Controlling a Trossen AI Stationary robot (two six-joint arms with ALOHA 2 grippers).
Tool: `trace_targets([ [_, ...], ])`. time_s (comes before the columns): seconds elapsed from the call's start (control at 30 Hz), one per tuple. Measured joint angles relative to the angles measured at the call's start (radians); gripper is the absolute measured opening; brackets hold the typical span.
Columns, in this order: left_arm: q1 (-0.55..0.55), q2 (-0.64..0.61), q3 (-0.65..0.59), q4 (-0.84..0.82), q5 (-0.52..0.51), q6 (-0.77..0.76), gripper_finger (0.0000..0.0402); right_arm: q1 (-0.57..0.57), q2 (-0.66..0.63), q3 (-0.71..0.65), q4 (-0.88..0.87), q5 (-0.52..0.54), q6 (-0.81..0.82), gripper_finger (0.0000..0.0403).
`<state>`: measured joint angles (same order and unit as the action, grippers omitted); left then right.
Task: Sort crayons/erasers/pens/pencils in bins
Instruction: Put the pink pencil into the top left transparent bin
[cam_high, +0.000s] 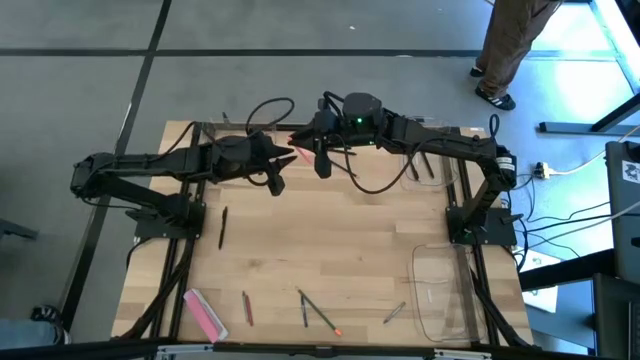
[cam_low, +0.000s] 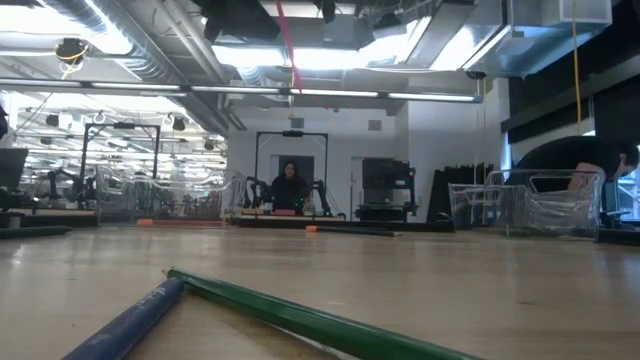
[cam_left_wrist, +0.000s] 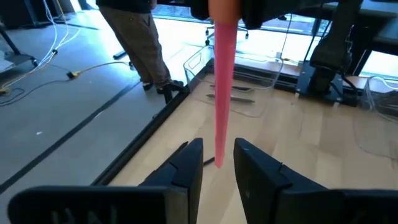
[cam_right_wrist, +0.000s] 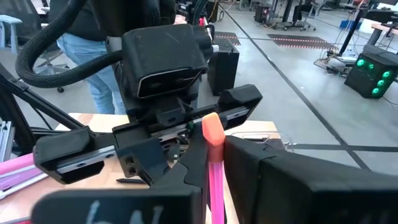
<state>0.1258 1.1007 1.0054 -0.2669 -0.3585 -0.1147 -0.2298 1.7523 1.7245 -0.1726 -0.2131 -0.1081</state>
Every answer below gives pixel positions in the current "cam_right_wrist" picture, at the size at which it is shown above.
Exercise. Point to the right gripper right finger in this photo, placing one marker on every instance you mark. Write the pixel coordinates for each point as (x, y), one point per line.
(311, 199)

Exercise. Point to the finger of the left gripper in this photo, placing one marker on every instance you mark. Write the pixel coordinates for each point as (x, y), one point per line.
(143, 161)

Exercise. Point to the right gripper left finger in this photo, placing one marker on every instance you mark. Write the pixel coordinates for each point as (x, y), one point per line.
(124, 208)

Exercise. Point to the black pen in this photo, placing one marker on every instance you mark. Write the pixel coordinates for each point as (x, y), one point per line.
(130, 180)

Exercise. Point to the pink pencil orange eraser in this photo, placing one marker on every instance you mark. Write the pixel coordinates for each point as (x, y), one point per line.
(216, 186)

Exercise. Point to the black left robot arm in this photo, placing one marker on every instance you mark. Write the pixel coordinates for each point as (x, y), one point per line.
(203, 40)

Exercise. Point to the pink rectangular eraser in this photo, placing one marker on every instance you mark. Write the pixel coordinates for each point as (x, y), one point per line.
(18, 174)

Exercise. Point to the clear plastic bin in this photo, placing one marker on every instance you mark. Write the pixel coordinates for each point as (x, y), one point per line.
(258, 135)

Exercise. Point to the person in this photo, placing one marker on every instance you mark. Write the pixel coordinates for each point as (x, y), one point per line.
(77, 46)

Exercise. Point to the black box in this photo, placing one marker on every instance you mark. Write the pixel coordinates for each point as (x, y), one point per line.
(224, 68)

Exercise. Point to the computer with green lights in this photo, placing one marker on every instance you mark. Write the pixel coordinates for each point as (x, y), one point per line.
(367, 81)

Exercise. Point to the pale blue stool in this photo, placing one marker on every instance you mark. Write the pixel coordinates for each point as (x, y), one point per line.
(11, 20)

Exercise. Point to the black mesh office chair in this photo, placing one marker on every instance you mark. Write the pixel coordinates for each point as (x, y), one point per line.
(28, 9)

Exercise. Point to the blue box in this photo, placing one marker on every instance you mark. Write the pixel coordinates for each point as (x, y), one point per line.
(346, 25)

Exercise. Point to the wooden desk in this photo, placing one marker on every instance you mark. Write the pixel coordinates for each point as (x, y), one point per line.
(385, 28)

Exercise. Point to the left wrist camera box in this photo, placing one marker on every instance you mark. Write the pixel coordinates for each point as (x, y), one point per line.
(161, 59)

